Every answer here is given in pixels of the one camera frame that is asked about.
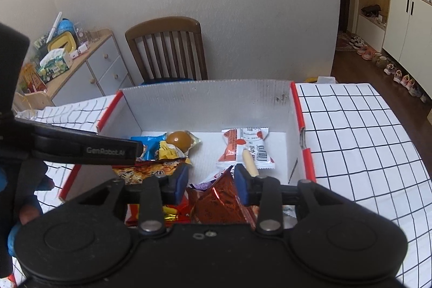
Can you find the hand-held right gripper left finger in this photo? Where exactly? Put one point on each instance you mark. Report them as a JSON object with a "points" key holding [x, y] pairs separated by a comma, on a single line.
{"points": [[180, 183]]}

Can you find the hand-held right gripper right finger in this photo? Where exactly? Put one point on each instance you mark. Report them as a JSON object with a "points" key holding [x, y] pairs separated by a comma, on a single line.
{"points": [[243, 185]]}

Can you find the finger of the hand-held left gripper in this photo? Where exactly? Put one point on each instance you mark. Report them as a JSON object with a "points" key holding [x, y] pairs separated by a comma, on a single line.
{"points": [[84, 149]]}

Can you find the sausage stick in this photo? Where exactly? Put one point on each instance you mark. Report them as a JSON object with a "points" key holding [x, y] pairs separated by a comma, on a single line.
{"points": [[250, 164]]}

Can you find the small purple packet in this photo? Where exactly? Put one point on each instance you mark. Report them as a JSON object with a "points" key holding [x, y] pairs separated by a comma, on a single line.
{"points": [[203, 186]]}

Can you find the small yellow candy packet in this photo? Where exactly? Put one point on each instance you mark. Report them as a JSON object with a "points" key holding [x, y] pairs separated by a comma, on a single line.
{"points": [[172, 212]]}

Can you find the red yellow snack packet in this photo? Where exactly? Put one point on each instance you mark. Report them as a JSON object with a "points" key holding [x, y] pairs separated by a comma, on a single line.
{"points": [[148, 172]]}

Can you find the clear braised egg packet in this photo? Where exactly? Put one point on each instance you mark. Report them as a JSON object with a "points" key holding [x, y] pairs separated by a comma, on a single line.
{"points": [[177, 139]]}

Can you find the white orange cake packet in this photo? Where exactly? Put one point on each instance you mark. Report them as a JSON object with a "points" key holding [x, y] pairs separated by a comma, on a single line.
{"points": [[249, 139]]}

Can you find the blue cookie packet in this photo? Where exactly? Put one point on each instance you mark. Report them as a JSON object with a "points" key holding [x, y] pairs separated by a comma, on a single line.
{"points": [[153, 141]]}

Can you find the red cardboard box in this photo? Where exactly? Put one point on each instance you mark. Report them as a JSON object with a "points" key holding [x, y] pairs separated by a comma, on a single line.
{"points": [[209, 105]]}

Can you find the person's left hand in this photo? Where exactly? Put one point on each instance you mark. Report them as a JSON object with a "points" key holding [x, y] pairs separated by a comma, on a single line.
{"points": [[30, 214]]}

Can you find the orange snack bag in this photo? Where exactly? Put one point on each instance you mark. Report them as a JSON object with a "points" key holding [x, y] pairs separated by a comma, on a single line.
{"points": [[33, 78]]}

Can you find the wooden rack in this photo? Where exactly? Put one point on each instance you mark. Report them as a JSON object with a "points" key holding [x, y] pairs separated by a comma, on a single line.
{"points": [[37, 99]]}

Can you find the green print tissue box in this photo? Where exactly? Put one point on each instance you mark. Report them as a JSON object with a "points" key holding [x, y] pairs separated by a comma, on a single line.
{"points": [[55, 65]]}

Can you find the yellow storage box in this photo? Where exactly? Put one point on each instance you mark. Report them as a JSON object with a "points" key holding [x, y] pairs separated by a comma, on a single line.
{"points": [[62, 42]]}

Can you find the white stick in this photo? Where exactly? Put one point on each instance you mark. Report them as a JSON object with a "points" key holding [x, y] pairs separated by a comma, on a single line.
{"points": [[54, 27]]}

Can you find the blue container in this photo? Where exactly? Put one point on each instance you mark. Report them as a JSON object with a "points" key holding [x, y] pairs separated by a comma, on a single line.
{"points": [[65, 26]]}

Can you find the small white item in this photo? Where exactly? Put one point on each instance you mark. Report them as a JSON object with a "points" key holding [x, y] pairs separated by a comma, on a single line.
{"points": [[79, 50]]}

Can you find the wooden top side cabinet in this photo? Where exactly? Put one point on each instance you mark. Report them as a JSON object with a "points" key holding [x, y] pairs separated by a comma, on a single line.
{"points": [[108, 65]]}

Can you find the checked tablecloth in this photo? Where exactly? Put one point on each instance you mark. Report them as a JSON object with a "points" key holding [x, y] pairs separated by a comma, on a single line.
{"points": [[354, 139]]}

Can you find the yellow object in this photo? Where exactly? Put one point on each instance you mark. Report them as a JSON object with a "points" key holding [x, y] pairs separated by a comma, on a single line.
{"points": [[319, 79]]}

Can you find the wooden chair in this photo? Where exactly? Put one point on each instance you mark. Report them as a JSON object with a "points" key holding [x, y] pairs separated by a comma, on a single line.
{"points": [[162, 31]]}

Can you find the row of shoes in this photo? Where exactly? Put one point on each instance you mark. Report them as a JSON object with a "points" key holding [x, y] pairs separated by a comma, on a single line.
{"points": [[388, 67]]}

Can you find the low white shoe bench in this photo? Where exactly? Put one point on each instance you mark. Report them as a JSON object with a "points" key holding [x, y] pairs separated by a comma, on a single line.
{"points": [[371, 31]]}

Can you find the black bag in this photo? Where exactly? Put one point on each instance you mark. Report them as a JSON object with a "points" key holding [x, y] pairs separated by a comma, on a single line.
{"points": [[371, 10]]}

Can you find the white wall cabinet unit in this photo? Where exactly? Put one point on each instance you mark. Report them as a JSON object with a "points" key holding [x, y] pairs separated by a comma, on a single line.
{"points": [[408, 31]]}

